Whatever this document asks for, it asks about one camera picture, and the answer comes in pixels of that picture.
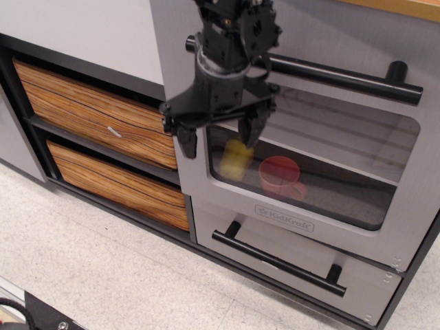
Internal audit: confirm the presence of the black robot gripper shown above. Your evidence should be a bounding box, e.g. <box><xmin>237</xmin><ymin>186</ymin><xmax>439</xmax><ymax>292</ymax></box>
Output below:
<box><xmin>159</xmin><ymin>51</ymin><xmax>280</xmax><ymax>159</ymax></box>

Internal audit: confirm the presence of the grey toy oven door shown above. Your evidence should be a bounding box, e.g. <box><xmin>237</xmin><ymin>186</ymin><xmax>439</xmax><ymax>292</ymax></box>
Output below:
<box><xmin>149</xmin><ymin>0</ymin><xmax>440</xmax><ymax>272</ymax></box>

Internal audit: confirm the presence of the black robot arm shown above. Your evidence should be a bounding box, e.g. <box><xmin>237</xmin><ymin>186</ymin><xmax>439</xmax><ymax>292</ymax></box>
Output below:
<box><xmin>159</xmin><ymin>1</ymin><xmax>282</xmax><ymax>159</ymax></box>

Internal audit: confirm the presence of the grey oven rack shelf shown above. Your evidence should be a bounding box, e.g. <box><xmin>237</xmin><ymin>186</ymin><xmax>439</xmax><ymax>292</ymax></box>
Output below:
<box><xmin>254</xmin><ymin>124</ymin><xmax>417</xmax><ymax>186</ymax></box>

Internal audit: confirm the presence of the grey lower oven drawer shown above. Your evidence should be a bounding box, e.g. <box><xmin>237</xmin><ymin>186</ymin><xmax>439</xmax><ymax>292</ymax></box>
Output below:
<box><xmin>193</xmin><ymin>200</ymin><xmax>402</xmax><ymax>325</ymax></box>

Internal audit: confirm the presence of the yellow toy bell pepper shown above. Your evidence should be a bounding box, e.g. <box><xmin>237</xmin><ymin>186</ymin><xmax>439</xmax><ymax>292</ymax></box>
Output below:
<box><xmin>219</xmin><ymin>139</ymin><xmax>254</xmax><ymax>182</ymax></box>

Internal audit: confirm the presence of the red plastic cup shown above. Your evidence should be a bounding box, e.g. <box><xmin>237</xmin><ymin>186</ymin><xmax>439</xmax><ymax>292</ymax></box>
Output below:
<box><xmin>258</xmin><ymin>155</ymin><xmax>308</xmax><ymax>201</ymax></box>

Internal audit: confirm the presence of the lower wood-pattern storage bin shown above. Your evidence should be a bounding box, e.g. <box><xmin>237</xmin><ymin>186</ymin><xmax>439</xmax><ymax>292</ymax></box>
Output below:
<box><xmin>47</xmin><ymin>140</ymin><xmax>190</xmax><ymax>231</ymax></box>

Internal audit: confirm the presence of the wood-pattern storage bin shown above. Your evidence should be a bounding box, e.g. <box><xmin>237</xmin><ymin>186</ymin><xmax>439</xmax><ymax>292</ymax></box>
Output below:
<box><xmin>13</xmin><ymin>58</ymin><xmax>177</xmax><ymax>171</ymax></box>
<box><xmin>47</xmin><ymin>140</ymin><xmax>190</xmax><ymax>231</ymax></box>

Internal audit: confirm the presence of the upper wood-pattern storage bin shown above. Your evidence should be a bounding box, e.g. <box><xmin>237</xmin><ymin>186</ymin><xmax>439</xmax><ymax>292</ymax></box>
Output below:
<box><xmin>13</xmin><ymin>58</ymin><xmax>177</xmax><ymax>171</ymax></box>

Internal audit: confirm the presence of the black toy kitchen cabinet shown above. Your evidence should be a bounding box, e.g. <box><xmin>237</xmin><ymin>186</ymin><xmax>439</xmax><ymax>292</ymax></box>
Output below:
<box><xmin>0</xmin><ymin>32</ymin><xmax>440</xmax><ymax>330</ymax></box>

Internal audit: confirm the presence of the black oven door handle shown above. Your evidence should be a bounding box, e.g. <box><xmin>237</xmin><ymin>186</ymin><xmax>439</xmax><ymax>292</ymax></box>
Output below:
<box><xmin>185</xmin><ymin>34</ymin><xmax>424</xmax><ymax>106</ymax></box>

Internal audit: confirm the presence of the black drawer handle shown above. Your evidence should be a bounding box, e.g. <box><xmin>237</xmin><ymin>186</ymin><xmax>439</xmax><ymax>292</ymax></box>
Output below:
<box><xmin>212</xmin><ymin>221</ymin><xmax>347</xmax><ymax>297</ymax></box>

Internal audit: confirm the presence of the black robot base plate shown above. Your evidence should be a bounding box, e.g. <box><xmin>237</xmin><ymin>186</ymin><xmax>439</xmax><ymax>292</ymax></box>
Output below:
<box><xmin>24</xmin><ymin>291</ymin><xmax>85</xmax><ymax>330</ymax></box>

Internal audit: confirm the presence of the black braided cable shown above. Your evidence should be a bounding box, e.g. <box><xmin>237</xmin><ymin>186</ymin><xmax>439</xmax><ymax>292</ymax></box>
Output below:
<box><xmin>0</xmin><ymin>297</ymin><xmax>37</xmax><ymax>330</ymax></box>

